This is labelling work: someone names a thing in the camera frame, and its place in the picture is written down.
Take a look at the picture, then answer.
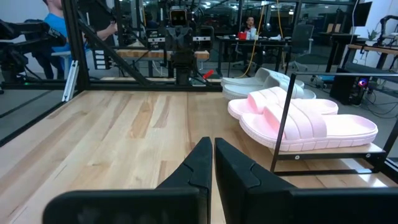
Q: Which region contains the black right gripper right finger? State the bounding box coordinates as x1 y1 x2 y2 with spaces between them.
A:
214 137 398 224

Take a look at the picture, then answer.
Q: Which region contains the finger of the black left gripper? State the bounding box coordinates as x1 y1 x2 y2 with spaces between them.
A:
179 27 195 52
164 27 180 52

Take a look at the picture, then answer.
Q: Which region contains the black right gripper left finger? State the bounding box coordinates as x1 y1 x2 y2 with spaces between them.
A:
42 136 214 224

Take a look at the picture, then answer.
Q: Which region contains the grey rubber slide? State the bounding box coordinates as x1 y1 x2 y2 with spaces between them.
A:
220 67 306 88
221 74 317 101

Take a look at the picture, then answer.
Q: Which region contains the pink rubber slide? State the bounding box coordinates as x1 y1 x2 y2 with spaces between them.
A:
227 86 340 121
238 98 379 152

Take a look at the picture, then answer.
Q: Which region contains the wooden background table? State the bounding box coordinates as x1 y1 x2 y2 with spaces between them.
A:
116 47 211 62

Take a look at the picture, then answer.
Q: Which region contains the person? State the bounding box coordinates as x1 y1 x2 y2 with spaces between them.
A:
30 0 119 80
241 16 259 34

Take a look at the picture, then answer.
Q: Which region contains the black background desk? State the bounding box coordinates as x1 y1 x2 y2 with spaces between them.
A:
215 35 292 78

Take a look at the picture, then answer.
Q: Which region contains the grey office chair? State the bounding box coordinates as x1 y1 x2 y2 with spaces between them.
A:
290 24 315 73

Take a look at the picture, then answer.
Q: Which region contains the computer with purple light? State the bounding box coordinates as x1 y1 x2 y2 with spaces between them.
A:
329 72 374 106

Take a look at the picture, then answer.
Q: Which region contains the black monitor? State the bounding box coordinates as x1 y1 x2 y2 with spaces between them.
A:
354 1 373 28

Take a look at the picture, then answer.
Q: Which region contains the wooden-topped side desk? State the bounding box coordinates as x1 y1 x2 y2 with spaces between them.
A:
346 43 398 71

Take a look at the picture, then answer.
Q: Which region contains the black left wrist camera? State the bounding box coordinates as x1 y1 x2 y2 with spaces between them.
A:
169 6 189 28

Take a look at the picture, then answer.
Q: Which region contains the yellow hanging cable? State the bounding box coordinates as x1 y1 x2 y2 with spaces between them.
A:
238 0 266 79

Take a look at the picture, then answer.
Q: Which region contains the wooden shelf with black frame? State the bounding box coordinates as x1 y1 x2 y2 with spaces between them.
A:
269 71 398 185

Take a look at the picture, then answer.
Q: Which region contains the black metal rig frame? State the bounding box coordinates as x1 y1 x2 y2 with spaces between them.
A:
0 0 223 147

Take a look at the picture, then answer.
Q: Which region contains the silver aluminium bracket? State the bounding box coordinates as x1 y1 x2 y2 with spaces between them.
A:
62 59 80 103

